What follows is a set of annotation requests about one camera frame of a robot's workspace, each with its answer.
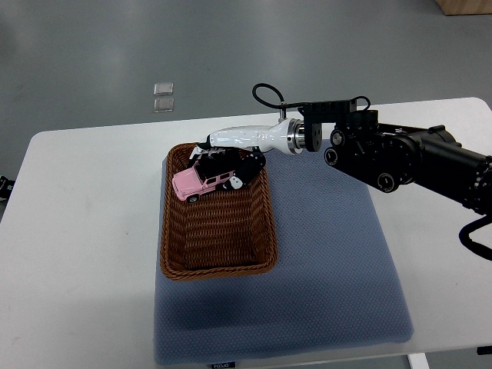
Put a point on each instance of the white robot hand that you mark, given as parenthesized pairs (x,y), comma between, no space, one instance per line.
(287,136)

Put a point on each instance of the pink toy car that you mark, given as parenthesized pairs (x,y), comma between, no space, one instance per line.
(207,172)

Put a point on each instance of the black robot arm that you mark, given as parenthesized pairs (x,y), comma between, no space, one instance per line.
(380,155)

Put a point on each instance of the brown wicker basket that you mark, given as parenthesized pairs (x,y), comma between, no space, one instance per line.
(224,234)

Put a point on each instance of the lower floor plate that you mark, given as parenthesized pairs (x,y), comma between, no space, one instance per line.
(164,105)

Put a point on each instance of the floor plate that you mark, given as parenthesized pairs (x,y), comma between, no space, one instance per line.
(163,88)
(164,105)

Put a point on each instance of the upper floor plate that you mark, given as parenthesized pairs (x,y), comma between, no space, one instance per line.
(163,88)

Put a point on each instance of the blue-grey fabric mat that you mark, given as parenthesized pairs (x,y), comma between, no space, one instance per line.
(334,284)

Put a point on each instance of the black device at table edge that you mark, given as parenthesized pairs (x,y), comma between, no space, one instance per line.
(6,187)

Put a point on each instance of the wooden furniture corner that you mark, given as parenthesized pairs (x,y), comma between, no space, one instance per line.
(465,7)

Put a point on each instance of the white table leg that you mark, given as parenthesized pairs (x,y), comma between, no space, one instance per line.
(418,361)

